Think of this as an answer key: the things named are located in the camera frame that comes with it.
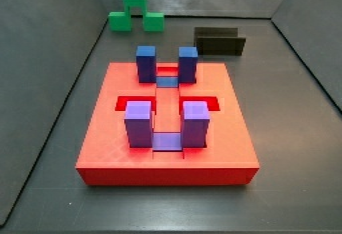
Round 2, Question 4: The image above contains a green arch-shaped block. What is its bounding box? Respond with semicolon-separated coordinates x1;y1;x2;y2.
108;0;164;32

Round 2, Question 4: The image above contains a black angular block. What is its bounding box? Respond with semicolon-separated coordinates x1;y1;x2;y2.
193;27;245;56

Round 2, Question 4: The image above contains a dark blue U-shaped block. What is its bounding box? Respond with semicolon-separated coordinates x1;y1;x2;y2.
136;46;197;88

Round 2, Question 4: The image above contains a purple U-shaped block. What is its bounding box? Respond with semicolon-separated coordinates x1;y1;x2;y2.
124;101;209;152

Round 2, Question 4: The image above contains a red slotted base board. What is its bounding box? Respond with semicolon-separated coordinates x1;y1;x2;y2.
76;63;259;186

